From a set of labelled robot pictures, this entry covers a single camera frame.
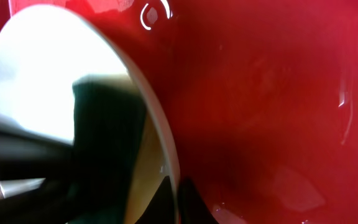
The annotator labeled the red plastic tray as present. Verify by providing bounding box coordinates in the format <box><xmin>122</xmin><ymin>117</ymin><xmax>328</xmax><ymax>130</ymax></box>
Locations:
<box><xmin>0</xmin><ymin>1</ymin><xmax>358</xmax><ymax>223</ymax></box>

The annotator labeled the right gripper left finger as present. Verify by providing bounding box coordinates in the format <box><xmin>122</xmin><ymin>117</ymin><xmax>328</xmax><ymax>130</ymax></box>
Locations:
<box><xmin>135</xmin><ymin>176</ymin><xmax>175</xmax><ymax>224</ymax></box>

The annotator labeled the white plate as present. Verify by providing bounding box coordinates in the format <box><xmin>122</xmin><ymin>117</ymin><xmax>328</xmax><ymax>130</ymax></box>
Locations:
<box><xmin>0</xmin><ymin>4</ymin><xmax>180</xmax><ymax>223</ymax></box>

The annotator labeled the green and yellow sponge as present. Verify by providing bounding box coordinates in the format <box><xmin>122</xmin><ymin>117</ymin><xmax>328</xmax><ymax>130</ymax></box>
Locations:
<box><xmin>70</xmin><ymin>74</ymin><xmax>167</xmax><ymax>224</ymax></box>

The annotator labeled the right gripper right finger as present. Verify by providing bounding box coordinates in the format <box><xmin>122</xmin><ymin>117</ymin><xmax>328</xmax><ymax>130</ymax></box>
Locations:
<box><xmin>178</xmin><ymin>178</ymin><xmax>218</xmax><ymax>224</ymax></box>

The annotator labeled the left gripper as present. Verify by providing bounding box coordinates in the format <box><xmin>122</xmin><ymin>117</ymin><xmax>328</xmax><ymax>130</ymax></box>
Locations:
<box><xmin>0</xmin><ymin>122</ymin><xmax>76</xmax><ymax>223</ymax></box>

